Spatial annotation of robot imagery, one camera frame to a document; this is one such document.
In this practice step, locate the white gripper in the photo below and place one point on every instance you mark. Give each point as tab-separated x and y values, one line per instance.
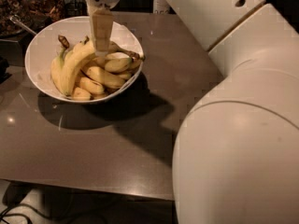
102	25

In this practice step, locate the large curved yellow banana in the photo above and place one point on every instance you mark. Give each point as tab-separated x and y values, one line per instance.
84	53

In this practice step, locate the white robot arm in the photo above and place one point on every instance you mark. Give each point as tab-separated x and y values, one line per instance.
236	157

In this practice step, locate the small yellow banana right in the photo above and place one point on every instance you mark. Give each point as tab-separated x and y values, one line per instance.
118	65

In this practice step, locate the yellow banana centre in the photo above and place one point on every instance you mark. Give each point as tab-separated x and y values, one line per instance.
98	74

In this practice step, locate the yellow banana left edge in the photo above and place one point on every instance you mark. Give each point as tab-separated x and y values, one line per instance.
58	63

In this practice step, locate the yellow banana lower middle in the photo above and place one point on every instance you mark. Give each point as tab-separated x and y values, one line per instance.
89	85

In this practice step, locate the white bowl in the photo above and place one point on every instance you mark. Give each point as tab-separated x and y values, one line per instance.
45	47

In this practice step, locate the yellow banana bottom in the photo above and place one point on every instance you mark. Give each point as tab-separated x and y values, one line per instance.
80	95

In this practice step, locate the glass jar with snacks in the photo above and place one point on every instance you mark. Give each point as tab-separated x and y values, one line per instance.
54	9

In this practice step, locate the metal spoon handle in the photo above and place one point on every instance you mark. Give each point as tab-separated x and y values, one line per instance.
15	19

